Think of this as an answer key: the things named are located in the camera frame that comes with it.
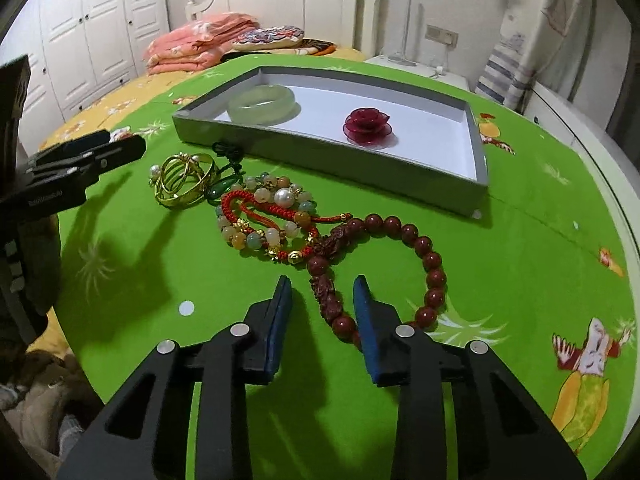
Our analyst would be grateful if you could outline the gold wire ring ornament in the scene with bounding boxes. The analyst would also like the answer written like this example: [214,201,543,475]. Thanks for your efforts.
[154,153,217,196]

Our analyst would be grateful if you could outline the gold bangle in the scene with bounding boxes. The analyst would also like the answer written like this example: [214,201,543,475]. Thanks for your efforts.
[149,153,218,209]

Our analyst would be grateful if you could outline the green jade pendant black cord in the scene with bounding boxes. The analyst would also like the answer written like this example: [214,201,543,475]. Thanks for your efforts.
[205,140,248,207]

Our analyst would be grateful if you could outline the pastel multicolour bead bracelet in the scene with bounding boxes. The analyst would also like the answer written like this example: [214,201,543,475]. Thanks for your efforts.
[214,171,318,252]

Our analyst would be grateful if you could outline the pale green jade bangle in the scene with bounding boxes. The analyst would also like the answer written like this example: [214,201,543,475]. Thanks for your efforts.
[227,84,297,126]

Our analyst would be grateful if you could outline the red cord bracelet gold charms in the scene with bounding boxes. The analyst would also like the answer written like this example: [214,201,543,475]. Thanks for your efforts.
[219,190,354,266]

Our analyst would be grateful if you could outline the white pearl pendant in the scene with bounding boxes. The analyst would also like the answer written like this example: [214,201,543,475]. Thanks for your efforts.
[273,188,296,209]

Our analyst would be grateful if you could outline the dark red bead bracelet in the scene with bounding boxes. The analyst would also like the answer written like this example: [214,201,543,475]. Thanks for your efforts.
[305,212,448,352]

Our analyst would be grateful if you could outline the red wire rose brooch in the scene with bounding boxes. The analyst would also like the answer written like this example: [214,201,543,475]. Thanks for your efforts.
[343,107,393,146]

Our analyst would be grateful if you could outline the white wardrobe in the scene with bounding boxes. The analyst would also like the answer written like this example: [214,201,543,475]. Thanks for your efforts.
[1,0,169,154]

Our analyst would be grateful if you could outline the small pearl earring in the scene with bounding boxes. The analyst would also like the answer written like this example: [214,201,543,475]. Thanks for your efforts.
[149,165,160,182]

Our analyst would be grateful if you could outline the yellow floral bedsheet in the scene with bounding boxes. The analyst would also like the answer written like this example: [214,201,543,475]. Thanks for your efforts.
[38,64,226,151]

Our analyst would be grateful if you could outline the green cartoon tablecloth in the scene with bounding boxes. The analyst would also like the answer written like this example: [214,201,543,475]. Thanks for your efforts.
[55,54,640,480]

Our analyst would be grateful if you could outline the folded pink quilt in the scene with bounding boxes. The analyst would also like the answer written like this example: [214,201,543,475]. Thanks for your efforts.
[143,12,259,75]

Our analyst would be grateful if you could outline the embroidered patterned pillow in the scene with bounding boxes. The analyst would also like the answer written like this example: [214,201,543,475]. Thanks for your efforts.
[231,25,305,52]

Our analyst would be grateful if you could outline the black orange folded cloth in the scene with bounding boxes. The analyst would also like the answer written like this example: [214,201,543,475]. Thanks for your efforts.
[270,38,336,56]

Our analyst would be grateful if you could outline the white wooden headboard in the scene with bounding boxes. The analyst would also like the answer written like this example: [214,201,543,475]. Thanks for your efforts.
[186,0,381,58]

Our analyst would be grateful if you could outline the grey cardboard tray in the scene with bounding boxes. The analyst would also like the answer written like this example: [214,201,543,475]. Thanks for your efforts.
[172,66,488,216]

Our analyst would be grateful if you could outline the white lamp stand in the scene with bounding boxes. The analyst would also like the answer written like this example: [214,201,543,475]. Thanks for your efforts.
[387,0,416,67]

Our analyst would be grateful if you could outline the white nightstand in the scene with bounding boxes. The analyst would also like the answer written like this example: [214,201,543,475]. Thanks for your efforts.
[366,55,470,91]

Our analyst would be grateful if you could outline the sailboat print curtain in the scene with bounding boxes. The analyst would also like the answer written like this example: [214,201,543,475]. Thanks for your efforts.
[473,0,601,111]

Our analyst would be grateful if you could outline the wall power socket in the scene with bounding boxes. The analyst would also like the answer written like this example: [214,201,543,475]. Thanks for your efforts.
[425,24,459,49]

